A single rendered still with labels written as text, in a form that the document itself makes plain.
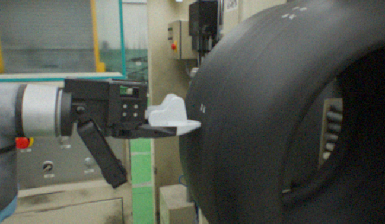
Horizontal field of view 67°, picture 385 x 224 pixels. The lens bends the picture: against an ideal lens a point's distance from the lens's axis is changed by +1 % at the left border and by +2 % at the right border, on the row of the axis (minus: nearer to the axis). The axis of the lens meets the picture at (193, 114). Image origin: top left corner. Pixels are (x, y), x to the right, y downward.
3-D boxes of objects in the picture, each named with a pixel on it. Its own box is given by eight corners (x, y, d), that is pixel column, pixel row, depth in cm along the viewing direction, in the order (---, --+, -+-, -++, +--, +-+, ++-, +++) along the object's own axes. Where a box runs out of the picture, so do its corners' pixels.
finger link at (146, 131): (179, 128, 43) (118, 127, 41) (178, 138, 44) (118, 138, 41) (172, 121, 48) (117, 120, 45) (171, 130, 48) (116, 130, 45)
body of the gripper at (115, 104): (152, 85, 41) (59, 79, 38) (148, 143, 43) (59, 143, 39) (145, 80, 49) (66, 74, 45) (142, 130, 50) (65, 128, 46)
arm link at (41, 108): (22, 144, 38) (35, 128, 46) (61, 144, 39) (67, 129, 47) (21, 87, 37) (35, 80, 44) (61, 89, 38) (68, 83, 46)
